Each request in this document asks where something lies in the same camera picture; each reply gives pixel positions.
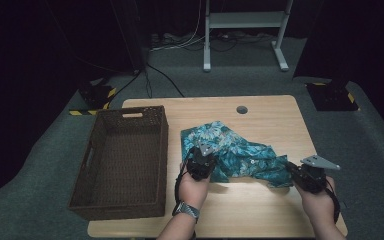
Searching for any white metal stand frame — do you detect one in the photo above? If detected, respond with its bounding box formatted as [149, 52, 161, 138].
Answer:
[202, 0, 294, 73]

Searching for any black upright column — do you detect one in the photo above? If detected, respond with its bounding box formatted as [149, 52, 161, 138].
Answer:
[109, 0, 150, 73]

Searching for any person's left hand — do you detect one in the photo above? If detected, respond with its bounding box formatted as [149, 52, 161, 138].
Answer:
[178, 163, 212, 211]

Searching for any silver wristwatch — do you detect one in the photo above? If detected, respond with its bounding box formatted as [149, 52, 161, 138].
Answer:
[172, 200, 201, 224]

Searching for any black floor cable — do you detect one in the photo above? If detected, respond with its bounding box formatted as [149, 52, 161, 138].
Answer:
[108, 69, 142, 108]
[146, 63, 186, 98]

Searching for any black floor base plate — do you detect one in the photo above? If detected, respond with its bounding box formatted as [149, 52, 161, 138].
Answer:
[78, 83, 118, 110]
[305, 81, 360, 112]

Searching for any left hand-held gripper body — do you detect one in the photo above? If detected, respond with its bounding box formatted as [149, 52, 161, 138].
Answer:
[184, 141, 219, 183]

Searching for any bundle of dark cables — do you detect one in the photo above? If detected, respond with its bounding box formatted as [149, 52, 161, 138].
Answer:
[209, 31, 275, 53]

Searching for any person's right hand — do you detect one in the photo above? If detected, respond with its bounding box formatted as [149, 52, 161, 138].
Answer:
[294, 175, 338, 230]

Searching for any teal floral shirt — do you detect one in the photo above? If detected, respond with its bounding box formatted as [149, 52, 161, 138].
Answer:
[179, 120, 295, 190]

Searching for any yellow black hazard tape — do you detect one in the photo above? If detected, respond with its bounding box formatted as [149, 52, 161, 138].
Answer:
[68, 101, 112, 117]

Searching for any white cable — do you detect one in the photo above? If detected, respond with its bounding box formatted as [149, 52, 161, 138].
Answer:
[149, 0, 208, 53]

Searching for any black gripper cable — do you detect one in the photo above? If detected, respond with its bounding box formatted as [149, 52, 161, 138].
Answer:
[174, 151, 194, 205]
[324, 186, 342, 225]

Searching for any brown wicker basket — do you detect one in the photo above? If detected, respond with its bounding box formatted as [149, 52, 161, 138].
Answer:
[67, 105, 170, 222]

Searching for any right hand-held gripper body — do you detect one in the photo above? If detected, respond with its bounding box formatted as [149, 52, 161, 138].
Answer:
[292, 154, 342, 195]

